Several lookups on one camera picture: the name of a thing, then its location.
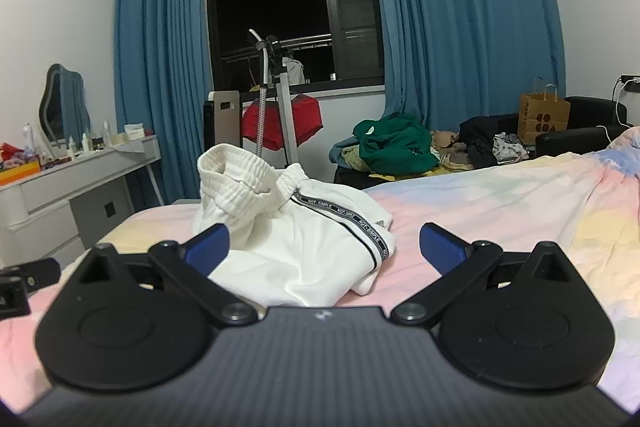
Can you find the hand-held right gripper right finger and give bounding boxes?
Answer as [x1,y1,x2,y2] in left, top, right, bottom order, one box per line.
[389,222,572,326]

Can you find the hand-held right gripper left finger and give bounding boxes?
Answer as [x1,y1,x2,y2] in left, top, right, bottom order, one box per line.
[79,223,259,327]

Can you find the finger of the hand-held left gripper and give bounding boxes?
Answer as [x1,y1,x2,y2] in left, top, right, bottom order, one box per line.
[0,258,62,294]

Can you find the white pants with striped band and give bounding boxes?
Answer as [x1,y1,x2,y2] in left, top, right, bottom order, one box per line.
[191,144,398,308]

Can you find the black clothes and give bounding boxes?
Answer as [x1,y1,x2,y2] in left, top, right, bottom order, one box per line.
[458,115,507,168]

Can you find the white vanity desk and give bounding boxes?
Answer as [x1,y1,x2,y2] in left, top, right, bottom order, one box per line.
[0,134,164,269]

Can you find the yellow cloth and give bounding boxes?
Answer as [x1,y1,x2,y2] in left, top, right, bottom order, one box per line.
[367,161,463,182]

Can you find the pastel tie-dye blanket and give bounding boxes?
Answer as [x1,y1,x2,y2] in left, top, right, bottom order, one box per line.
[0,125,640,414]

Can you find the orange box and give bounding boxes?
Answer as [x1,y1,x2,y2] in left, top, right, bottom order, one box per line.
[0,161,41,186]

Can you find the beige garment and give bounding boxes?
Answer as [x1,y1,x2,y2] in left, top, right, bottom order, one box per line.
[430,130,472,170]

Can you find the green garment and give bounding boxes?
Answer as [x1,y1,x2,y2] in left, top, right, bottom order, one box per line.
[352,112,434,176]

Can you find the white patterned cloth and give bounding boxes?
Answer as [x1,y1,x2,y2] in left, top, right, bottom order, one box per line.
[492,132,529,166]

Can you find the blue-grey garment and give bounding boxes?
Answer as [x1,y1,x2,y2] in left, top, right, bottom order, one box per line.
[328,138,365,170]

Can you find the garment steamer stand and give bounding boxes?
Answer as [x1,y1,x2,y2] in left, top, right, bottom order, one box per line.
[246,28,307,168]

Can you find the red garment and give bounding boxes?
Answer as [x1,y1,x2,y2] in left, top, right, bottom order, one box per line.
[241,94,324,152]

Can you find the brown paper bag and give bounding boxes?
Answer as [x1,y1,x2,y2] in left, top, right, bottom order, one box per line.
[517,77,572,146]

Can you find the wavy framed mirror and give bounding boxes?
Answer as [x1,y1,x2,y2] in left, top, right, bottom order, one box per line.
[39,63,92,144]

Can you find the white hanging garment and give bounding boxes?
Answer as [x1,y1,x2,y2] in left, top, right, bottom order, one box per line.
[282,57,305,84]

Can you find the white charging cable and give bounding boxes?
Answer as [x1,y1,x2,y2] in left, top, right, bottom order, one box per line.
[597,81,640,148]

